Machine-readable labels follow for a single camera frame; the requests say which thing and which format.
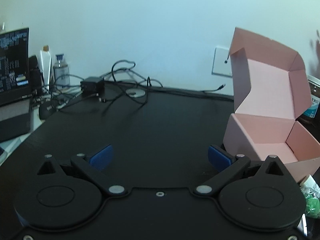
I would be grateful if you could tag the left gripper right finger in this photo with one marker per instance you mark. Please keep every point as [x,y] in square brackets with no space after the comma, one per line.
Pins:
[230,168]

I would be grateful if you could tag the green items plastic bag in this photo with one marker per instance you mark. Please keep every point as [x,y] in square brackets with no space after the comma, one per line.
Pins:
[310,190]

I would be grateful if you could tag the black power adapter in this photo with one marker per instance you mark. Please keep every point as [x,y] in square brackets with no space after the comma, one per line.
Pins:
[92,85]

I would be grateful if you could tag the pink cardboard box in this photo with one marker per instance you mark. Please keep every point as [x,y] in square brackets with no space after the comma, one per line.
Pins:
[271,92]

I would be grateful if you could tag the clear small bottle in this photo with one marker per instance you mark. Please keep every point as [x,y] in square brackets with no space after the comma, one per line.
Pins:
[61,72]

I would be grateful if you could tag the brown supplement bottle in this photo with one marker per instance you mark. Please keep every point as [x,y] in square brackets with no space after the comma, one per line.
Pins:
[312,113]

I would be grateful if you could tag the black laptop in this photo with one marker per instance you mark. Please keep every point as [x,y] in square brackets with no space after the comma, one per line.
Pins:
[15,84]

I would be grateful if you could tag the white wall socket strip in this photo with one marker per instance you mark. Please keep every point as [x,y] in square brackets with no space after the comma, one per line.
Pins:
[221,63]

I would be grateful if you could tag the round desk grommet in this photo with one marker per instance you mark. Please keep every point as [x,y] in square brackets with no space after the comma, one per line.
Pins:
[135,92]

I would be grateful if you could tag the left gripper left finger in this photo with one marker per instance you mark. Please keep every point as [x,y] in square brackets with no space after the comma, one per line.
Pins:
[90,167]

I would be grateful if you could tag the black computer mouse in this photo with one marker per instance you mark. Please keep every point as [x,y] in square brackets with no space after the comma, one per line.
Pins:
[46,110]

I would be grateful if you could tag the white squeeze tube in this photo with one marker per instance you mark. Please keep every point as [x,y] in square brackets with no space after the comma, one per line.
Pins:
[46,64]

